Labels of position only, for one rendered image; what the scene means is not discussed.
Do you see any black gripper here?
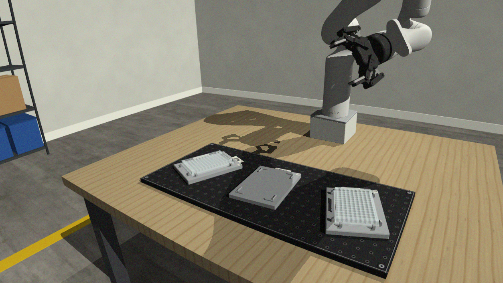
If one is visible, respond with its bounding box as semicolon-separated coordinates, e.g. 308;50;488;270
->
329;25;392;89

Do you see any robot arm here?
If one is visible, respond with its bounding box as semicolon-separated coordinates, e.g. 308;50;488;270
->
321;0;432;118

